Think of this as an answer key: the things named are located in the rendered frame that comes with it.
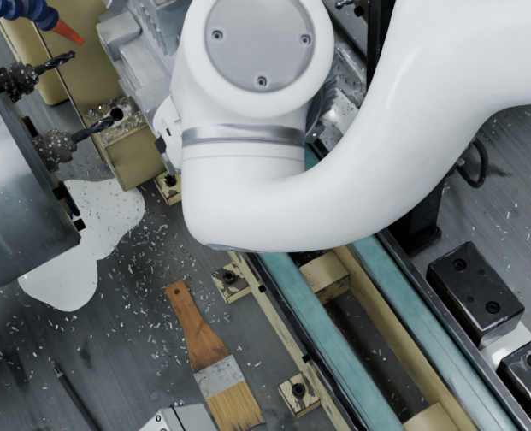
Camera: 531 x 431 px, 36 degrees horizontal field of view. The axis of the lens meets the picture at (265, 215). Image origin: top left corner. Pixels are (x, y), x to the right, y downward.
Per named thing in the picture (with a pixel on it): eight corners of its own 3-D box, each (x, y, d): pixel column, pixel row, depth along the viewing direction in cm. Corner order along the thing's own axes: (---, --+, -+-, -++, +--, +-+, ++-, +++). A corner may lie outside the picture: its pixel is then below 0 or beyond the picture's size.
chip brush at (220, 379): (155, 294, 99) (153, 292, 98) (191, 276, 100) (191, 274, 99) (227, 445, 89) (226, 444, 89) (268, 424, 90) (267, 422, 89)
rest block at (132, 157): (106, 161, 109) (79, 108, 99) (152, 138, 110) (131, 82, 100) (124, 193, 106) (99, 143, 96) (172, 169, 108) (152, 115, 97)
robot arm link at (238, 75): (291, 160, 57) (292, 30, 57) (339, 132, 44) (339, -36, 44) (170, 157, 56) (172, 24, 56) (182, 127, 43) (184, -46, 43)
